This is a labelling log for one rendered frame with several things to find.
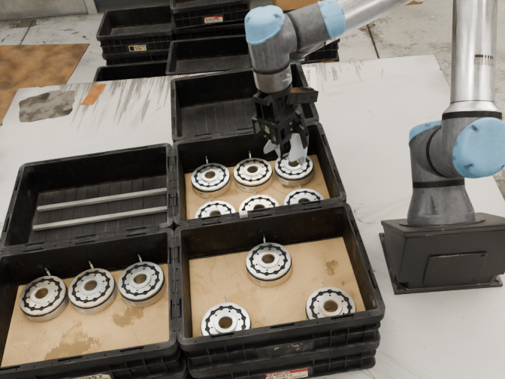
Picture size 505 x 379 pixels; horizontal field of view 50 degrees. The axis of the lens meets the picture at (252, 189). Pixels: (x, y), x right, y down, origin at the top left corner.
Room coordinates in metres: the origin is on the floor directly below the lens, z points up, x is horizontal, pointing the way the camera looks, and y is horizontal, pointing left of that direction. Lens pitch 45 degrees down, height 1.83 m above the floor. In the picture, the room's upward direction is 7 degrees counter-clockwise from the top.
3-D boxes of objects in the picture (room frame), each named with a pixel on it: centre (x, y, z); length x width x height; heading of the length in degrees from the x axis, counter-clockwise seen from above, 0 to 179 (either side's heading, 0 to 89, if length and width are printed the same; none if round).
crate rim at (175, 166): (0.97, -0.01, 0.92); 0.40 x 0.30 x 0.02; 92
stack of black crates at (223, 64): (2.29, 0.13, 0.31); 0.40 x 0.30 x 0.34; 86
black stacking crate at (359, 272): (0.67, -0.02, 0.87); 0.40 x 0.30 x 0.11; 92
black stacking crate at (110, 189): (0.96, 0.39, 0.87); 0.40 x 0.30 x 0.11; 92
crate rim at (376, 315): (0.67, -0.02, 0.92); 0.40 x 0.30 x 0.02; 92
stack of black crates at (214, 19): (2.69, 0.10, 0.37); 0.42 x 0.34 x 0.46; 86
